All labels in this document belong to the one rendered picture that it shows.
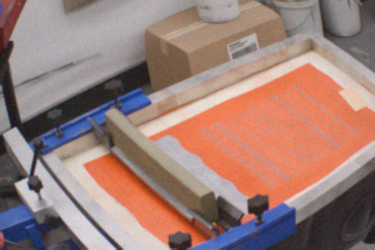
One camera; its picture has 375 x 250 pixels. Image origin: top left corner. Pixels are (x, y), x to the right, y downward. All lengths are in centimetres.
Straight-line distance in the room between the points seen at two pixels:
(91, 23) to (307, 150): 219
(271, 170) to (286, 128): 15
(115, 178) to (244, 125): 30
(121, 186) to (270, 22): 215
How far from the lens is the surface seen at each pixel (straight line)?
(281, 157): 193
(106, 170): 200
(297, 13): 415
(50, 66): 398
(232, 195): 185
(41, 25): 388
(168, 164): 179
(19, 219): 175
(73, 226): 170
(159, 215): 184
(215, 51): 385
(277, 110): 208
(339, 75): 219
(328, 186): 176
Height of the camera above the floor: 205
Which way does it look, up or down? 31 degrees down
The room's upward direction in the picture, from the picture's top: 11 degrees counter-clockwise
